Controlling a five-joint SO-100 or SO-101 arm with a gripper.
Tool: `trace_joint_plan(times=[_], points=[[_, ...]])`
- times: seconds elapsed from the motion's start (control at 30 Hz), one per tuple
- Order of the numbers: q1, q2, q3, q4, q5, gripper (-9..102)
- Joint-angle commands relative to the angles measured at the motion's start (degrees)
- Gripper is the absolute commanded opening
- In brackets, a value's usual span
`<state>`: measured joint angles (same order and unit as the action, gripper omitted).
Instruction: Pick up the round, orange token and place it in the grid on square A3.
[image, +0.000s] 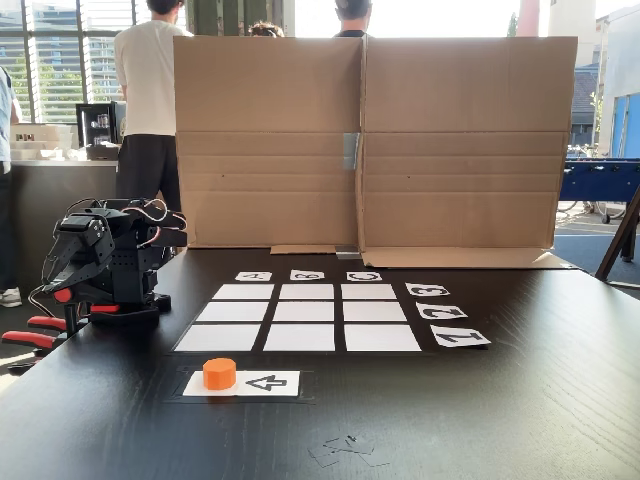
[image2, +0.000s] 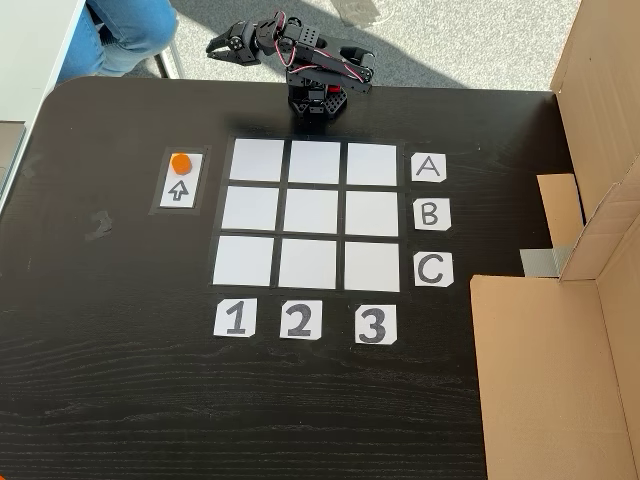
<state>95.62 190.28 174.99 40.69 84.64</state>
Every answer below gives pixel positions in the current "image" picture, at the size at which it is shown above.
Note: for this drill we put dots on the round orange token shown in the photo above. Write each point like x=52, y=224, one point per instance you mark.
x=219, y=374

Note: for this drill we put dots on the white paper grid square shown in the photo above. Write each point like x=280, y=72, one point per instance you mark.
x=220, y=338
x=304, y=311
x=306, y=292
x=375, y=311
x=382, y=338
x=369, y=292
x=234, y=311
x=300, y=338
x=244, y=292

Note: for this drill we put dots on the black red bar clamp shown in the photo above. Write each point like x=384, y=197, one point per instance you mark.
x=30, y=342
x=75, y=310

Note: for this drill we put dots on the person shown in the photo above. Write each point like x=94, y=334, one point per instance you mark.
x=265, y=30
x=6, y=200
x=147, y=75
x=352, y=15

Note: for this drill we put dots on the white plastic tubs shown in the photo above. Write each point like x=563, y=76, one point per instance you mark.
x=42, y=140

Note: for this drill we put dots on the paper label letter A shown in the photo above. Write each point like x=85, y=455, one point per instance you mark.
x=253, y=276

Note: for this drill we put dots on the white arrow paper sheet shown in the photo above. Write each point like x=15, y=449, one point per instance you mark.
x=270, y=384

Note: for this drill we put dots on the paper label letter B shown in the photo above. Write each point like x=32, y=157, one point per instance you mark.
x=307, y=275

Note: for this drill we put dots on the paper label letter C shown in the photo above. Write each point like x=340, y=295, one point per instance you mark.
x=364, y=276

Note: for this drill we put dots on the paper label number 3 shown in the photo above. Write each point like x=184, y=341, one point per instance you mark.
x=427, y=289

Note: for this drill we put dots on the paper label number 2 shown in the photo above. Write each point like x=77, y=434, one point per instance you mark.
x=441, y=310

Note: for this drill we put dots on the paper label number 1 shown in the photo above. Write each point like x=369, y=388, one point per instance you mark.
x=460, y=336

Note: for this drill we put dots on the brown cardboard screen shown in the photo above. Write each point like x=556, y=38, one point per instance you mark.
x=450, y=125

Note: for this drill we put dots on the blue foosball table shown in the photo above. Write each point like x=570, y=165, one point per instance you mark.
x=600, y=180

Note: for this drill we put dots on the dark wooden stand leg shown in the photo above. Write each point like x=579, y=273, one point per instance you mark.
x=620, y=240

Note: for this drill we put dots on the grey duct tape strip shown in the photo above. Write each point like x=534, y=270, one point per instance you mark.
x=351, y=150
x=348, y=252

